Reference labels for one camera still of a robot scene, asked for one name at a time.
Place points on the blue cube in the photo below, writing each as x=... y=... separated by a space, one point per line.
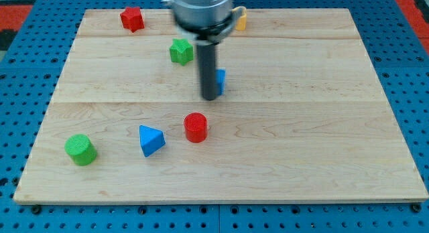
x=221 y=73

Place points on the blue triangular prism block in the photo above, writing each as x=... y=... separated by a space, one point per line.
x=150 y=140

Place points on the green star block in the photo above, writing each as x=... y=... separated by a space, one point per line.
x=181 y=51

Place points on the red cylinder block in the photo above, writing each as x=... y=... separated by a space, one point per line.
x=196 y=127

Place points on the light wooden board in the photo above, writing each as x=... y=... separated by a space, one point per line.
x=303 y=118

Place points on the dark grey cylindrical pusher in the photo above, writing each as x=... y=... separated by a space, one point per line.
x=207 y=69

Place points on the green cylinder block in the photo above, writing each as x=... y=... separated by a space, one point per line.
x=80 y=149

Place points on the yellow block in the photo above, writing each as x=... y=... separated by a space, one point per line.
x=242 y=20

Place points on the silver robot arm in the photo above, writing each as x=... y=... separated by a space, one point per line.
x=207 y=23

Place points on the red star block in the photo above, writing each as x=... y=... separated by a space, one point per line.
x=132 y=19

